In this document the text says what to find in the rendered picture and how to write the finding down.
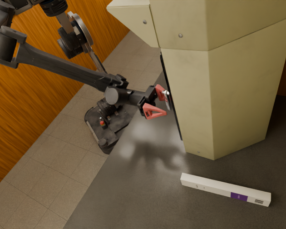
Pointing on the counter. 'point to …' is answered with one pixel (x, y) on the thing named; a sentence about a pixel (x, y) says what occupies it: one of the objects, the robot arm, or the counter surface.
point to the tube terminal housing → (223, 67)
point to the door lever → (167, 99)
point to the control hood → (136, 18)
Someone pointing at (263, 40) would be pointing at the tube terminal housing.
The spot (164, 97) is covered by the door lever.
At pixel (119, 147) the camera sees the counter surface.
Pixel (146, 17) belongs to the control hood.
